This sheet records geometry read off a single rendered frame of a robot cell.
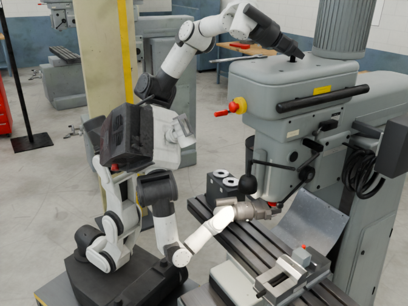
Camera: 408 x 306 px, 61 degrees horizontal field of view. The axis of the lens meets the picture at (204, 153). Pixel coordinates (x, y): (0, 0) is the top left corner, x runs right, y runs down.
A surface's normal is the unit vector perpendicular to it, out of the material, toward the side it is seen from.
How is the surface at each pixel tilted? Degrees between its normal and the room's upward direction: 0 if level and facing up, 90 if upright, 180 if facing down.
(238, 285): 0
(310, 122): 90
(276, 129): 90
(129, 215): 81
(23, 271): 0
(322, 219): 63
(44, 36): 90
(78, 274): 0
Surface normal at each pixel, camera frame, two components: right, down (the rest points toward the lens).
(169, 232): 0.43, 0.17
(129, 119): 0.73, -0.21
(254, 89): -0.84, 0.23
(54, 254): 0.02, -0.89
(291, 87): 0.54, 0.39
